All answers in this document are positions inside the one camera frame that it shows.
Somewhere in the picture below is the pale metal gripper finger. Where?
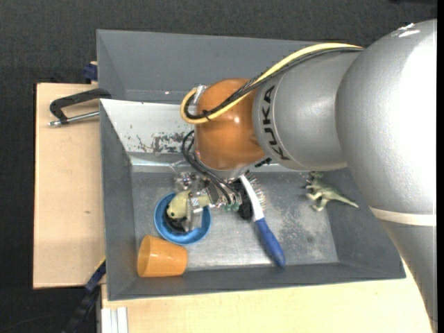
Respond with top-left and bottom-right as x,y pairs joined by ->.
192,197 -> 205,230
185,199 -> 195,232

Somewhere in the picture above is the yellow-green toy fruit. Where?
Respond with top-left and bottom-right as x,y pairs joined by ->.
166,190 -> 192,219

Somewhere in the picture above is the blue round bowl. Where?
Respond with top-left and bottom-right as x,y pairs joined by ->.
153,191 -> 212,246

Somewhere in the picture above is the grey metal bin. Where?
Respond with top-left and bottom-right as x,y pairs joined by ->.
96,28 -> 407,301

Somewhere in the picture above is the orange plastic cup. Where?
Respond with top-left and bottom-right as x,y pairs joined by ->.
136,234 -> 189,278

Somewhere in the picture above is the green toy dinosaur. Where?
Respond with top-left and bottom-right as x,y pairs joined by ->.
304,171 -> 360,212

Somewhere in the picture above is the pale brown flat board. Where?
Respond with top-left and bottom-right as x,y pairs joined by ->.
33,83 -> 107,290

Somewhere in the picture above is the white brush with blue handle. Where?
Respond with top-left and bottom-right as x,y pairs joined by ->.
239,173 -> 287,268

